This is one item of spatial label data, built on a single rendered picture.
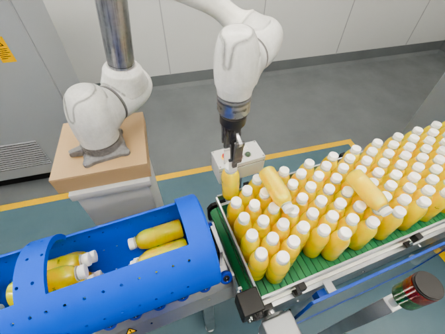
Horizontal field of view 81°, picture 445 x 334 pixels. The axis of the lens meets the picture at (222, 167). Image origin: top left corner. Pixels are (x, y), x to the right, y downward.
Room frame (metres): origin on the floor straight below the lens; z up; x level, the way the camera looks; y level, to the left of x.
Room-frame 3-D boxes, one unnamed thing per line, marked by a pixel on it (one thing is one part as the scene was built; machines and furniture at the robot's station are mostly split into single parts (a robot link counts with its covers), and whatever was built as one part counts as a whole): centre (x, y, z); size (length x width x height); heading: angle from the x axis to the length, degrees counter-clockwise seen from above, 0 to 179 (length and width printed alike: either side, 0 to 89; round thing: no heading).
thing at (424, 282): (0.18, -0.47, 1.18); 0.06 x 0.06 x 0.16
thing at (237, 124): (0.57, -0.03, 1.38); 0.08 x 0.07 x 0.09; 21
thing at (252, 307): (0.21, -0.09, 0.95); 0.10 x 0.07 x 0.10; 22
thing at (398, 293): (0.18, -0.47, 1.18); 0.06 x 0.06 x 0.05
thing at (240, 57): (0.58, -0.03, 1.56); 0.13 x 0.11 x 0.16; 153
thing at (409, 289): (0.18, -0.47, 1.23); 0.06 x 0.06 x 0.04
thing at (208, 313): (0.29, 0.06, 0.31); 0.06 x 0.06 x 0.63; 22
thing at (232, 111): (0.57, -0.03, 1.45); 0.09 x 0.09 x 0.06
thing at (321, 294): (0.38, -0.66, 0.70); 0.80 x 0.05 x 0.50; 112
